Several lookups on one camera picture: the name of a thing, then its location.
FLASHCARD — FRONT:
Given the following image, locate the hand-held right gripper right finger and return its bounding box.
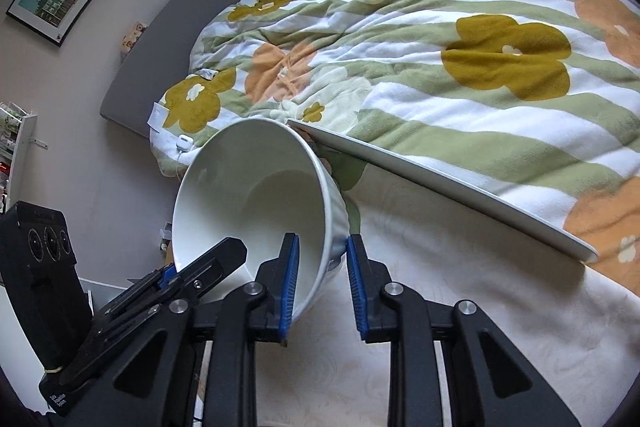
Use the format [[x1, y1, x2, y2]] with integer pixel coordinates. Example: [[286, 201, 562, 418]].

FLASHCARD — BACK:
[[346, 234, 583, 427]]

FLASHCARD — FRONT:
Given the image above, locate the white flat board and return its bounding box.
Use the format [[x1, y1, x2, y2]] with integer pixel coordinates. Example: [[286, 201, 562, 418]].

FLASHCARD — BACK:
[[286, 117, 600, 264]]

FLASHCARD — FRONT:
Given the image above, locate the white bowl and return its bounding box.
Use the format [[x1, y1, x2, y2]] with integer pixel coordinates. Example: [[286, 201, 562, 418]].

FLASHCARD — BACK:
[[171, 118, 351, 325]]

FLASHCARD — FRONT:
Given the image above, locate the white wall shelf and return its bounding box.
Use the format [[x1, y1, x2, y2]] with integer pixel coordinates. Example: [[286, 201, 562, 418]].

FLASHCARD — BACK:
[[0, 102, 46, 212]]

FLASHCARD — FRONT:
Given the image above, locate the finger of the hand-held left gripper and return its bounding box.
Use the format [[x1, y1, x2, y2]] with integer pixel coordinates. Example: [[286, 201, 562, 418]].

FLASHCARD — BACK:
[[95, 237, 248, 324], [102, 266, 182, 308]]

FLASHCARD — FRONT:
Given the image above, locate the white flower print tablecloth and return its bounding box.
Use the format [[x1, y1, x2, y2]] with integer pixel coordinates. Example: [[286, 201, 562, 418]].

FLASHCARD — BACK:
[[195, 192, 640, 427]]

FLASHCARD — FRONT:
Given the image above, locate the grey padded headboard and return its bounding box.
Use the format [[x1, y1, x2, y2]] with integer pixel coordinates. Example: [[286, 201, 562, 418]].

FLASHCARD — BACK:
[[99, 0, 311, 138]]

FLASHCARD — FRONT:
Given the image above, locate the floral striped blanket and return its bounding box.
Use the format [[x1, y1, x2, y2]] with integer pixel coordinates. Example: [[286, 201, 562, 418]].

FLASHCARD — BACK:
[[147, 0, 640, 298]]

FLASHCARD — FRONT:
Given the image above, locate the white fabric blanket label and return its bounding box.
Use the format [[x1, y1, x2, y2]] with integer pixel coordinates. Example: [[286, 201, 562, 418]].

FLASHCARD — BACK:
[[146, 103, 168, 128]]

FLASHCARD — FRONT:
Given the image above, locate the small patterned wall sticker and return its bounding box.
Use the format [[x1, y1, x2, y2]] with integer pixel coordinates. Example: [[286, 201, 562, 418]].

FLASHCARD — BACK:
[[121, 21, 147, 54]]

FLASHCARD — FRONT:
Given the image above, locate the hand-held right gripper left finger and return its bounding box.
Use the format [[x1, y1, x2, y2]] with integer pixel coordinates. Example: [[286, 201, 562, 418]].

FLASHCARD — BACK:
[[105, 232, 301, 427]]

